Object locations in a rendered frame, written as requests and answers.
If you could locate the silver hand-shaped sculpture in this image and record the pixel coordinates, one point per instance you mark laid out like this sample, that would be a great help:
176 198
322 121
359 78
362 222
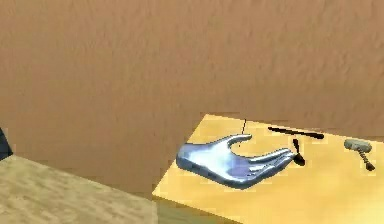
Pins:
213 160

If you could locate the long black rod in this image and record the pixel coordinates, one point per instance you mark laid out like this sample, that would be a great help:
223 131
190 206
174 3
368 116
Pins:
296 132

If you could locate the yellow wooden table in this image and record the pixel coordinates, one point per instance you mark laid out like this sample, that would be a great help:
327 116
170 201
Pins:
326 193

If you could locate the dark blue object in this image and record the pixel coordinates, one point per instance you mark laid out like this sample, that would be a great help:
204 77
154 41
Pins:
4 148

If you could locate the tan stone worktop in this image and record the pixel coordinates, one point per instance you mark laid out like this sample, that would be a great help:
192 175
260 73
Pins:
66 193

